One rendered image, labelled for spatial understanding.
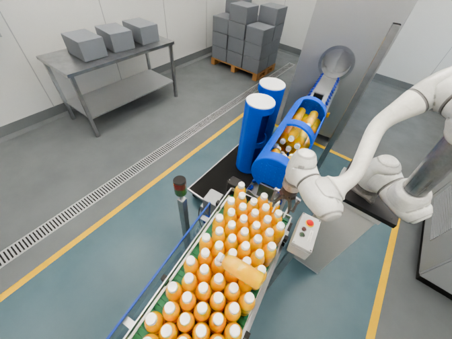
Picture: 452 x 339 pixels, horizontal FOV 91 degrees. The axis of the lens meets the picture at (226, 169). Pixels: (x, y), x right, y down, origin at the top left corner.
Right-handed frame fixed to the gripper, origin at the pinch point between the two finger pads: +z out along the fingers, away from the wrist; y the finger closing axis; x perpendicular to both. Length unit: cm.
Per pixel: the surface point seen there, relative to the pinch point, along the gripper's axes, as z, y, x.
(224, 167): 98, 78, -93
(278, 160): -10.4, 12.1, -23.6
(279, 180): 4.0, 7.6, -22.9
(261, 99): 9, 57, -114
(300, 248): 4.5, -16.1, 12.0
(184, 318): 3, 15, 63
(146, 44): 22, 260, -175
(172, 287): 3, 25, 57
